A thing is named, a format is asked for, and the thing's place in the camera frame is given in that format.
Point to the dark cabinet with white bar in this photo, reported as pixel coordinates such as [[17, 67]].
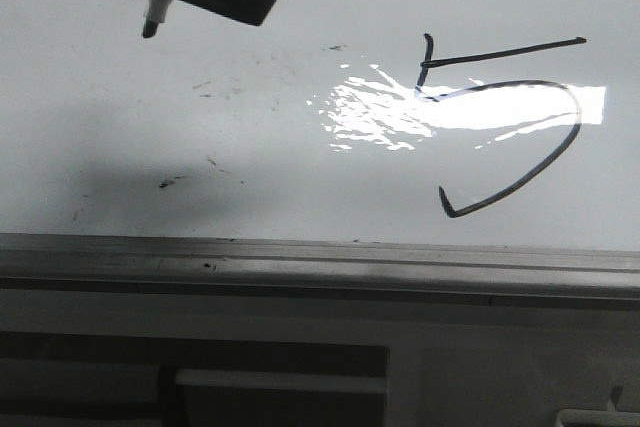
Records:
[[89, 380]]

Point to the white tray corner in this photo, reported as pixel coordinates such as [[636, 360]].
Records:
[[621, 410]]

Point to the white whiteboard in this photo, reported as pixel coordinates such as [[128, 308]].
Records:
[[451, 122]]

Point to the grey aluminium whiteboard frame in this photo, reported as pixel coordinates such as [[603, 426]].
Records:
[[582, 274]]

